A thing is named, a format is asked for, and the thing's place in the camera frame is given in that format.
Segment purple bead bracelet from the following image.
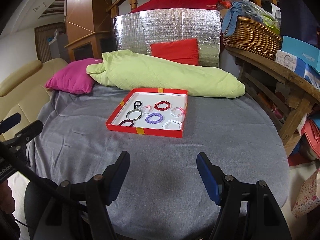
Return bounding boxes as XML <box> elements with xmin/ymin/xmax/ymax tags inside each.
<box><xmin>145</xmin><ymin>112</ymin><xmax>164</xmax><ymax>125</ymax></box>

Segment red shallow box tray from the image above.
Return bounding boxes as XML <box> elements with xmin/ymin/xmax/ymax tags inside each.
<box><xmin>106</xmin><ymin>88</ymin><xmax>188</xmax><ymax>138</ymax></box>

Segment silver metal bangle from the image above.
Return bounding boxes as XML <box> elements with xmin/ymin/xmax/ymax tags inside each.
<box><xmin>126</xmin><ymin>109</ymin><xmax>143</xmax><ymax>121</ymax></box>

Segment white pearl bead bracelet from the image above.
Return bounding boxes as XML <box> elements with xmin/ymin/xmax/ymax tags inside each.
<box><xmin>162</xmin><ymin>119</ymin><xmax>183</xmax><ymax>131</ymax></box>

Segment blue cloth in basket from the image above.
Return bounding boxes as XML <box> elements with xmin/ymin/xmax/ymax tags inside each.
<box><xmin>221</xmin><ymin>1</ymin><xmax>250</xmax><ymax>37</ymax></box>

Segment wooden cabinet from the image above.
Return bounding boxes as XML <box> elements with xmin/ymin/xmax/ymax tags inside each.
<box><xmin>65</xmin><ymin>0</ymin><xmax>116</xmax><ymax>61</ymax></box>

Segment silver foil insulation panel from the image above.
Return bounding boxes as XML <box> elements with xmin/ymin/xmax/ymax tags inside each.
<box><xmin>113</xmin><ymin>8</ymin><xmax>221</xmax><ymax>67</ymax></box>

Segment dark navy bag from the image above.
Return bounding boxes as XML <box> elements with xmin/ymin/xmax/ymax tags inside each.
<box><xmin>279</xmin><ymin>0</ymin><xmax>319</xmax><ymax>47</ymax></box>

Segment wicker basket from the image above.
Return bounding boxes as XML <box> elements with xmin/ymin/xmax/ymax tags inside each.
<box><xmin>222</xmin><ymin>16</ymin><xmax>282</xmax><ymax>60</ymax></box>

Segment magenta pillow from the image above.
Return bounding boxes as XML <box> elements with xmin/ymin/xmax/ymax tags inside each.
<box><xmin>45</xmin><ymin>59</ymin><xmax>103</xmax><ymax>94</ymax></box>

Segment red pillow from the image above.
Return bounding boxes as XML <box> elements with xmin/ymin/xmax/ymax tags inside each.
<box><xmin>150</xmin><ymin>38</ymin><xmax>200</xmax><ymax>66</ymax></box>

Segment blue fashion box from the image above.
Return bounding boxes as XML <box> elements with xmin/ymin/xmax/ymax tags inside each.
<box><xmin>281</xmin><ymin>36</ymin><xmax>320</xmax><ymax>72</ymax></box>

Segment beige leather sofa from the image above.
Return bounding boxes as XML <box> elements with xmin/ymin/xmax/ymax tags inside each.
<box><xmin>1</xmin><ymin>58</ymin><xmax>68</xmax><ymax>141</ymax></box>

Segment pink translucent bead bracelet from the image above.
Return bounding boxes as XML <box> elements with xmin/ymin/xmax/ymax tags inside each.
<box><xmin>170</xmin><ymin>106</ymin><xmax>186</xmax><ymax>118</ymax></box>

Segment person left hand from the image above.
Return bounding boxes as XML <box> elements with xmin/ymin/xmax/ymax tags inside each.
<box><xmin>0</xmin><ymin>180</ymin><xmax>15</xmax><ymax>214</ymax></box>

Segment light green rolled blanket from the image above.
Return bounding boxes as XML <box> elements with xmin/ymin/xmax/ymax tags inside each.
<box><xmin>86</xmin><ymin>50</ymin><xmax>245</xmax><ymax>99</ymax></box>

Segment wooden side table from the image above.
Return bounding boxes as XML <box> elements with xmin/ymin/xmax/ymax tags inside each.
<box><xmin>226</xmin><ymin>47</ymin><xmax>319</xmax><ymax>155</ymax></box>

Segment red bead bracelet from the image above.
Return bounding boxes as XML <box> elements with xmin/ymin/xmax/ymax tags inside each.
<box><xmin>154</xmin><ymin>100</ymin><xmax>171</xmax><ymax>111</ymax></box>

